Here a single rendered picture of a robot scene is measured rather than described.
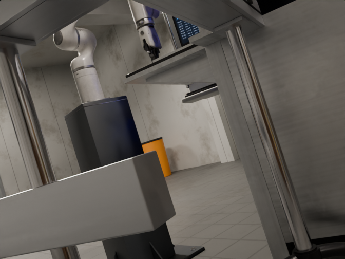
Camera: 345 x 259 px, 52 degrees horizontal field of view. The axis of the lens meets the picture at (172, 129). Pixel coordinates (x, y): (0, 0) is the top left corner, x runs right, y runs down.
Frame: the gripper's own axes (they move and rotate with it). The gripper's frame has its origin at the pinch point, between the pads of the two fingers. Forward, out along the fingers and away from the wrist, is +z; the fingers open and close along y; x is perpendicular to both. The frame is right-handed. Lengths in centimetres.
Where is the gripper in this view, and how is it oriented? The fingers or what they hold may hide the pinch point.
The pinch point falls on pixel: (155, 61)
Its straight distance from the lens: 158.8
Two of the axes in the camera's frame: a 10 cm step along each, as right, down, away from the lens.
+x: -8.4, 2.7, 4.6
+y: 4.5, -1.1, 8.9
